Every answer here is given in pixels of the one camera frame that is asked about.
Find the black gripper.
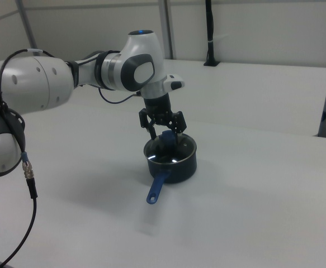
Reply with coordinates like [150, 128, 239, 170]
[138, 94, 187, 144]

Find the glass lid with blue knob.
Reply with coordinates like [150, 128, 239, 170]
[143, 130, 196, 165]

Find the dark blue saucepan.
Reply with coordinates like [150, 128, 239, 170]
[143, 133, 199, 206]

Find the thin blue cable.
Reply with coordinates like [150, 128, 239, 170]
[98, 87, 141, 105]

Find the black camera pole with base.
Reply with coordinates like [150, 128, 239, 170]
[203, 0, 220, 67]

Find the black cable with metal connector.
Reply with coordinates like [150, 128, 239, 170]
[0, 47, 68, 268]

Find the grey partition corner post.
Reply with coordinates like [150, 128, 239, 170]
[15, 0, 38, 50]

